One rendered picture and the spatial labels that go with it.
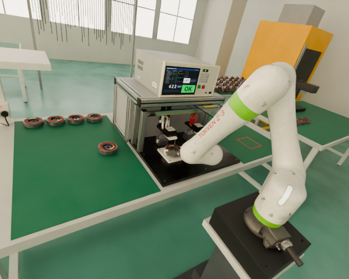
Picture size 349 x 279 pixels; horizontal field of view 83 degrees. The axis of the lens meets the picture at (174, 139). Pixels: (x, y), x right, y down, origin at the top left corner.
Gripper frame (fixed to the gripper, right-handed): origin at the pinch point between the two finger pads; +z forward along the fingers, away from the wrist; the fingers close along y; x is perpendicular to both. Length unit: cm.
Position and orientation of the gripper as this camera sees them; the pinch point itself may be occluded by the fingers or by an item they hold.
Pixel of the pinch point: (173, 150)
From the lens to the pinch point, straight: 127.6
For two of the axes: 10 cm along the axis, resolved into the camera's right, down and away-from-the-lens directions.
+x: -1.1, -9.9, -0.9
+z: -5.6, -0.1, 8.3
